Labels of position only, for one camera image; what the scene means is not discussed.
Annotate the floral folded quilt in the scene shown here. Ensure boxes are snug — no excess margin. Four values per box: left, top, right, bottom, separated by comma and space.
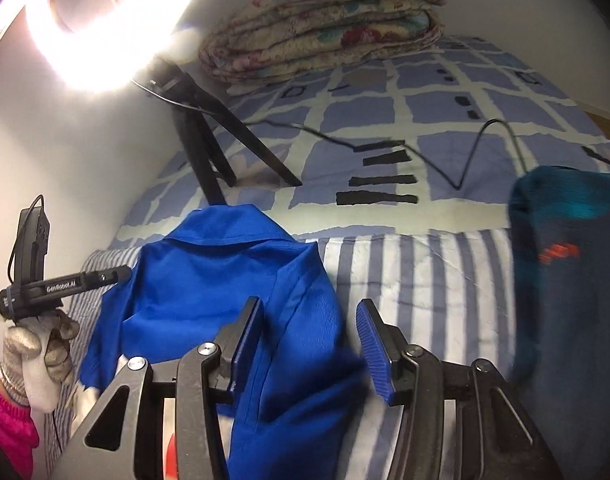
199, 0, 446, 84

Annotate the blue white striped quilt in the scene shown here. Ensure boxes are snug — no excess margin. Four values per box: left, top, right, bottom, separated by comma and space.
42, 230, 523, 480

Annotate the blue checked bedsheet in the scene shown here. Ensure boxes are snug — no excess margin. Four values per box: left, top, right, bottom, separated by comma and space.
108, 35, 610, 252

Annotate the blue jacket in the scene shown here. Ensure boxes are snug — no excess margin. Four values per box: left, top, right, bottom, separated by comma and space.
80, 204, 386, 480

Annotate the black tripod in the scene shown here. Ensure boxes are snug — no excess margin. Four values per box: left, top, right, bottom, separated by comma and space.
149, 57, 304, 206

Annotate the person's left hand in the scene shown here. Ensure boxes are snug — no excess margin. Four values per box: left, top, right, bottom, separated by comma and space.
0, 309, 81, 414

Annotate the person's left forearm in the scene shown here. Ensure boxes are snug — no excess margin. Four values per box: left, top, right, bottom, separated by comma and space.
0, 377, 40, 467

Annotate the black ring light cable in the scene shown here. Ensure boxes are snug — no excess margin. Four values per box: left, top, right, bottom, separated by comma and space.
132, 77, 532, 192

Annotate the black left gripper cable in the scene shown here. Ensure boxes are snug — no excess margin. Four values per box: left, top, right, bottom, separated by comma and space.
7, 194, 62, 453

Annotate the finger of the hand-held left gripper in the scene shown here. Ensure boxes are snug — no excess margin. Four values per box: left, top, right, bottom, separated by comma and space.
88, 266, 134, 289

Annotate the cream garment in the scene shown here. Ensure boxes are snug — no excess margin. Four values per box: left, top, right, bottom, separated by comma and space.
70, 384, 103, 438

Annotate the white ring light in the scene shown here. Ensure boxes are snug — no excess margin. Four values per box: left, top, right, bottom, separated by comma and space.
25, 0, 213, 93

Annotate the dark teal sweater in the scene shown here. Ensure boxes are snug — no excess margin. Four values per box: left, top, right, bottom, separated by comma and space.
507, 166, 610, 480

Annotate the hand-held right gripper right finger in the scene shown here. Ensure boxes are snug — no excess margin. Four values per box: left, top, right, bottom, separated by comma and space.
356, 299, 566, 480

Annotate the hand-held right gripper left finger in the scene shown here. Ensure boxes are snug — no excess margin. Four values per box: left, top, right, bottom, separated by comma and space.
60, 296, 264, 480

